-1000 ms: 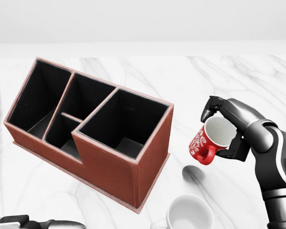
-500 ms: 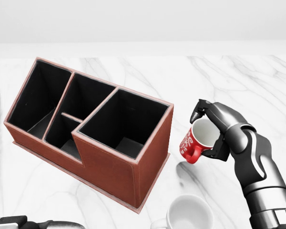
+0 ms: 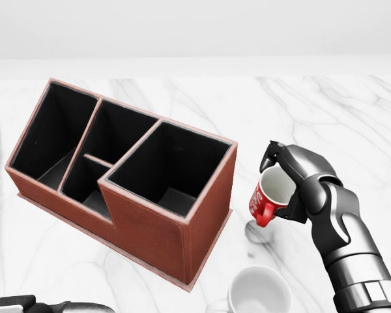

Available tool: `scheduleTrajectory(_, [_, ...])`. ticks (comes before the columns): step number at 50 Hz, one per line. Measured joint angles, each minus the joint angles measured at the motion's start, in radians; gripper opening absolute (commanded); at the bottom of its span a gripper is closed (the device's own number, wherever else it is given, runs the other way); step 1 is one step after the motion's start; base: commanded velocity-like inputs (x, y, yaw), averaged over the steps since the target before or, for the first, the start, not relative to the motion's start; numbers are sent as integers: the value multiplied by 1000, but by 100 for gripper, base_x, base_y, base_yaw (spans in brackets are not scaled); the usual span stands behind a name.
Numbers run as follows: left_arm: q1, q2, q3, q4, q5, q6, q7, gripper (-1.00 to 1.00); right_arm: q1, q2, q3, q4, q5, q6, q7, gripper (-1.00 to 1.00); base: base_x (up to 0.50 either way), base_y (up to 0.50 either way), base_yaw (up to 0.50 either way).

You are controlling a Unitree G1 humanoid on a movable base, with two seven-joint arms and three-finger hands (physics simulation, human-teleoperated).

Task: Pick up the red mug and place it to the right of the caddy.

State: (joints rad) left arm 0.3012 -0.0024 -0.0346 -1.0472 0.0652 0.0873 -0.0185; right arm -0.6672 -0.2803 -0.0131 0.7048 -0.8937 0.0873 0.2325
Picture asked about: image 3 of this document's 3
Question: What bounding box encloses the red mug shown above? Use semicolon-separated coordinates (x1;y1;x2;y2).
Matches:
249;165;297;228

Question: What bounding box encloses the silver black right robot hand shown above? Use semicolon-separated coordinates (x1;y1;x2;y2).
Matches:
259;140;381;261

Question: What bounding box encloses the white mug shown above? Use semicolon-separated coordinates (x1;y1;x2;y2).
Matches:
205;265;293;313

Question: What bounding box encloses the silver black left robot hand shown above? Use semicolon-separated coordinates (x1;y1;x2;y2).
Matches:
0;294;115;313

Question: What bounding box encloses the red-brown desk caddy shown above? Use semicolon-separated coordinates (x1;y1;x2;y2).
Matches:
5;77;239;293

